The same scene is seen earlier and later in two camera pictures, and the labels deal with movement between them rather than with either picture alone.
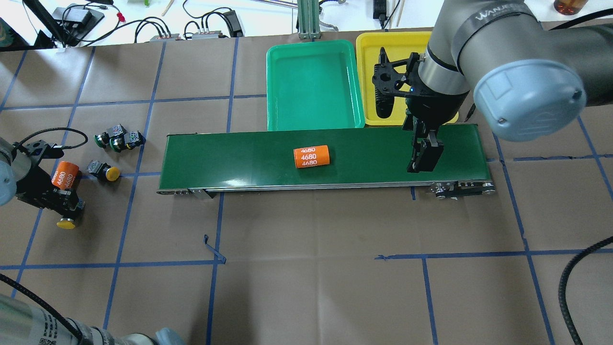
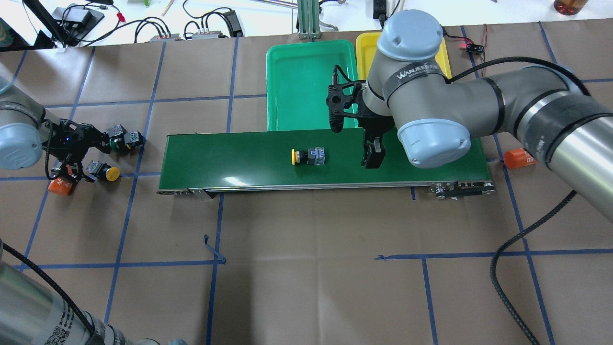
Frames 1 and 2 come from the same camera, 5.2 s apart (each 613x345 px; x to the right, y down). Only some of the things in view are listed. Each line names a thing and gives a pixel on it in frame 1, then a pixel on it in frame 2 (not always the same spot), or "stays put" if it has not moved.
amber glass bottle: (568, 7) stays put
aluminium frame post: (308, 19) stays put
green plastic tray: (313, 86) stays put
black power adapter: (233, 24) stays put
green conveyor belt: (203, 164) stays put
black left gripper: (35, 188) to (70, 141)
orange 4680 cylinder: (312, 156) to (518, 157)
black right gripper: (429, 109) to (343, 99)
